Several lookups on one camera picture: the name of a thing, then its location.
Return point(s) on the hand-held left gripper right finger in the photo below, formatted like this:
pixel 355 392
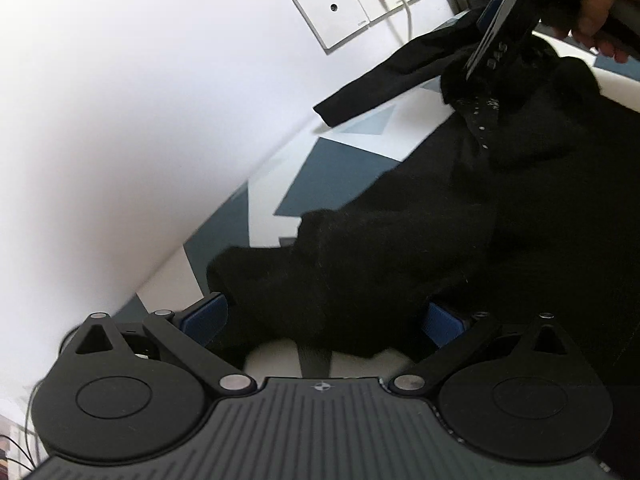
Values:
pixel 442 325

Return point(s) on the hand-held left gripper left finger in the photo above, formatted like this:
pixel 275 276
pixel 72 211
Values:
pixel 202 317

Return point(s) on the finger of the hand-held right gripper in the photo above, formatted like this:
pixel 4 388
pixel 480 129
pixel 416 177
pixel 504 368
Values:
pixel 492 35

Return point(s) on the black knit sweater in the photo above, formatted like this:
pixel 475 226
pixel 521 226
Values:
pixel 450 240

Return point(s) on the white coaxial wall plate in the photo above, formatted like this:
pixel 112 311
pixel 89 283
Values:
pixel 330 10

